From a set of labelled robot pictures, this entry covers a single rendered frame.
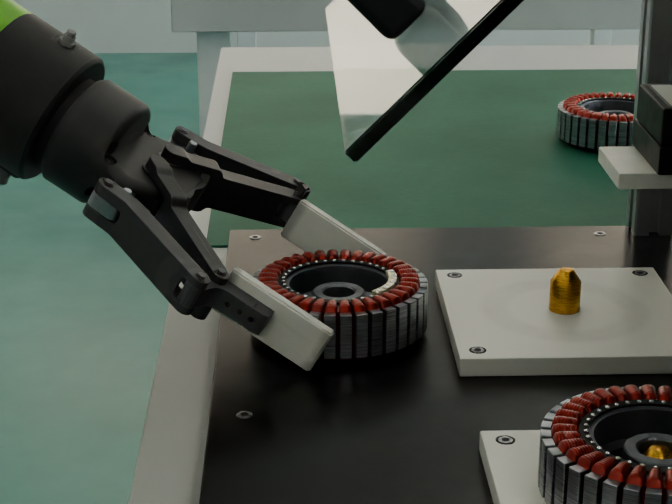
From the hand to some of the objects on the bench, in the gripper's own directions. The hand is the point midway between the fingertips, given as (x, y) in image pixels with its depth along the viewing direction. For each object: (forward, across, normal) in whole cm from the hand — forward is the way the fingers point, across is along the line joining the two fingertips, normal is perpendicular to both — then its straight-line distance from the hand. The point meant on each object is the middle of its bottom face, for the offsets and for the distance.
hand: (336, 300), depth 92 cm
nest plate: (+13, -4, +5) cm, 15 cm away
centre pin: (+12, -4, +6) cm, 14 cm away
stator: (+19, +19, +10) cm, 28 cm away
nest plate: (+19, +19, +9) cm, 28 cm away
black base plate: (+18, +7, +6) cm, 20 cm away
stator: (+1, 0, -2) cm, 2 cm away
